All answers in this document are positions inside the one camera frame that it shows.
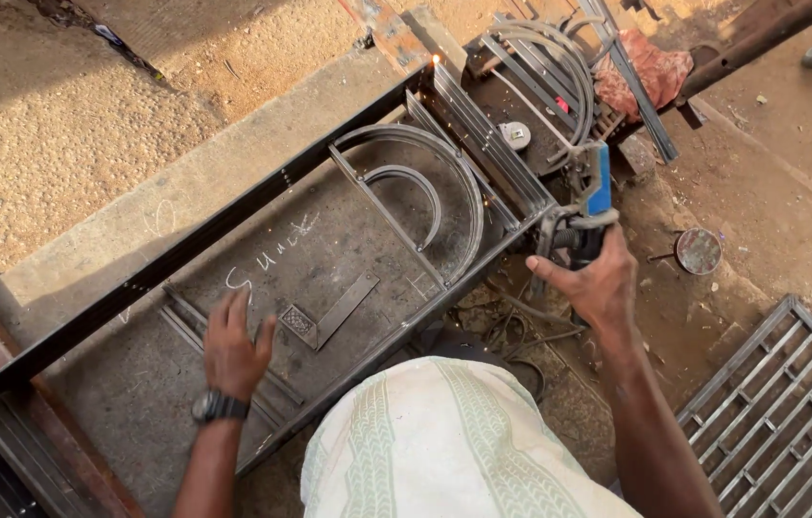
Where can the flat steel bar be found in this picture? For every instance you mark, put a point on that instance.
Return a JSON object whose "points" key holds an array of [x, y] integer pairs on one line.
{"points": [[345, 309]]}

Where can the round rusty grinding disc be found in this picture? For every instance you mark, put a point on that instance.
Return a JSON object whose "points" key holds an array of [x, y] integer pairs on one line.
{"points": [[695, 251]]}

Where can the black steel rectangular frame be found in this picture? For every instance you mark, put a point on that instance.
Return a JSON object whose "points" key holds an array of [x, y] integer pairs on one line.
{"points": [[247, 237]]}

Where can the round white tape measure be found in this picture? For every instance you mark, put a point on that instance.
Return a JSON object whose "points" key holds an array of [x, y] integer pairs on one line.
{"points": [[515, 134]]}

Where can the small square patterned steel plate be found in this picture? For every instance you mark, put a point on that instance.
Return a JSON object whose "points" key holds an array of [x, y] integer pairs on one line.
{"points": [[298, 321]]}

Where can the red cloth rag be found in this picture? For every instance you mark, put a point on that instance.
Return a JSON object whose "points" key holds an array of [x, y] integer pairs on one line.
{"points": [[647, 72]]}

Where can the rusty steel pipe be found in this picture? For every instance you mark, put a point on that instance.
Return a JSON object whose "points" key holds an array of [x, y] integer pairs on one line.
{"points": [[751, 44]]}

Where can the black wristwatch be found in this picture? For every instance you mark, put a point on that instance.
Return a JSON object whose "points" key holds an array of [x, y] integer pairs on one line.
{"points": [[219, 407]]}

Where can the person's right hand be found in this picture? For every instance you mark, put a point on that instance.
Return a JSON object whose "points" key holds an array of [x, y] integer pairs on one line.
{"points": [[597, 284]]}

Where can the steel window grille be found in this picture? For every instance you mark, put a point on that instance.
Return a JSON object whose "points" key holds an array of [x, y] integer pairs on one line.
{"points": [[784, 424]]}

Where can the white patterned shirt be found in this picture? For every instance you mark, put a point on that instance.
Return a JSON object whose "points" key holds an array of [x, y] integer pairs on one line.
{"points": [[449, 446]]}

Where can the pile of steel strips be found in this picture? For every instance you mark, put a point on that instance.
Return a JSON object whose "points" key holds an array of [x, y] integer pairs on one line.
{"points": [[543, 79]]}

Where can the small curved steel arch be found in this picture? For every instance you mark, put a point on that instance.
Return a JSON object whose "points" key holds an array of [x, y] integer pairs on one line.
{"points": [[417, 198]]}

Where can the bundle of straight steel strips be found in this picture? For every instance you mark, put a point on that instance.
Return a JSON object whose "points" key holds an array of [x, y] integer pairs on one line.
{"points": [[485, 144]]}

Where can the blue angle grinder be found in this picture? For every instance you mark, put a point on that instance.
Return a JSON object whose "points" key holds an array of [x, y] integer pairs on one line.
{"points": [[587, 208]]}

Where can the person's left hand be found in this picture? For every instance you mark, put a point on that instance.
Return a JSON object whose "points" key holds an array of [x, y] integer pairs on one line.
{"points": [[232, 352]]}

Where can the large curved steel arch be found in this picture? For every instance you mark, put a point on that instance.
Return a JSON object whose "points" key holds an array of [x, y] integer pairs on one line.
{"points": [[442, 183]]}

